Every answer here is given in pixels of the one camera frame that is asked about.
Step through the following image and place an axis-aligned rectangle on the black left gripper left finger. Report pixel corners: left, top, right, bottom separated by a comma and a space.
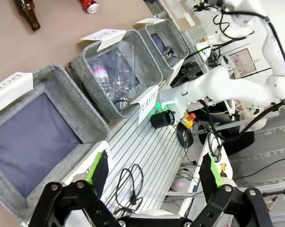
28, 150, 121, 227

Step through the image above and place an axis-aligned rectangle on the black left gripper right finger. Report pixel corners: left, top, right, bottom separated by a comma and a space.
191, 152, 274, 227

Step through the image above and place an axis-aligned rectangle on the grey felt basket bottle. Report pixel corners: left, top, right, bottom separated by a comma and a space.
0, 63, 110, 222

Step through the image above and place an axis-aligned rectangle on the grey felt basket plastic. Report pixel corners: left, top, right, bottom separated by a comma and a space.
69, 29, 163, 122

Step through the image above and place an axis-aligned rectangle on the grey felt basket can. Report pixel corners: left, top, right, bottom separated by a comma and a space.
137, 18, 190, 75

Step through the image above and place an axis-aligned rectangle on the red drink can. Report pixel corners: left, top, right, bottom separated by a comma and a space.
79, 0, 100, 14

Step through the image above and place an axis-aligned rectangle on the aluminium profile platform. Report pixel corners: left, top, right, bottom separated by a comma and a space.
101, 113, 201, 227

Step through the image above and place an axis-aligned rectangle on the yellow red emergency stop button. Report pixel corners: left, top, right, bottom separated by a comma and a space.
180, 113, 197, 130

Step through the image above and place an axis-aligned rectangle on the white paper label plastic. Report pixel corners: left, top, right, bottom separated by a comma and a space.
138, 85, 160, 126

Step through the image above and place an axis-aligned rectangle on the clear plastic bottle pink label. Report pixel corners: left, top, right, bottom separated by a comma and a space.
89, 58, 116, 101

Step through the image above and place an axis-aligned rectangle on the large clear plastic bottle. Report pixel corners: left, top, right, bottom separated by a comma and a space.
112, 41, 140, 111

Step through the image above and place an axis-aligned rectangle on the small monitor screen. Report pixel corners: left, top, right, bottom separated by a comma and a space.
228, 48, 258, 78

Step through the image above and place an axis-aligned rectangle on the white paper label bottle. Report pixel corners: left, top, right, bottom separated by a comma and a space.
0, 72, 34, 115

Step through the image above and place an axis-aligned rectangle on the white folded paper label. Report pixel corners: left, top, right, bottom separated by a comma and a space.
80, 28, 127, 52
136, 18, 166, 25

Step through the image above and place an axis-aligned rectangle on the brown glass bottle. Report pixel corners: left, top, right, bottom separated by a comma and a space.
14, 0, 41, 32

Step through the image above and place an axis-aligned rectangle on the black cable with plug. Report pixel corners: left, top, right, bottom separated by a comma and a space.
114, 163, 144, 211

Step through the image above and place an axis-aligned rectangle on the coiled black cable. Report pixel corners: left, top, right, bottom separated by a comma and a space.
176, 122, 195, 148

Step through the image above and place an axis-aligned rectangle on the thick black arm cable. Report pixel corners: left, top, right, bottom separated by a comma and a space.
221, 9, 285, 105

